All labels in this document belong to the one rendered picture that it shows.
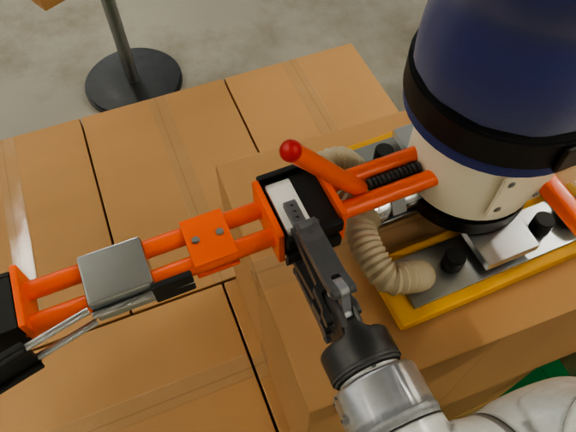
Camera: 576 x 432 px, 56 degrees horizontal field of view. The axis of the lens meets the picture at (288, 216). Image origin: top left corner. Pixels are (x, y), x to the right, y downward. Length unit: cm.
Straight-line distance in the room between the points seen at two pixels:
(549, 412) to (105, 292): 44
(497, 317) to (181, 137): 94
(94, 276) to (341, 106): 101
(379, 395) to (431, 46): 33
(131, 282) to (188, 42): 204
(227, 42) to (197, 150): 120
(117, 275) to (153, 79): 182
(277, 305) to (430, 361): 21
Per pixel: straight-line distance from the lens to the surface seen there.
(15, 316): 61
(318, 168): 56
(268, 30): 259
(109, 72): 245
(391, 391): 51
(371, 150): 83
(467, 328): 75
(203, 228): 61
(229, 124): 145
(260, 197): 61
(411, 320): 71
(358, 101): 151
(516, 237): 77
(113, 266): 61
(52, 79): 255
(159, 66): 242
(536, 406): 57
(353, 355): 52
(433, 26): 56
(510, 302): 78
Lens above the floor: 161
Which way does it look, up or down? 57 degrees down
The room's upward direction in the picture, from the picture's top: straight up
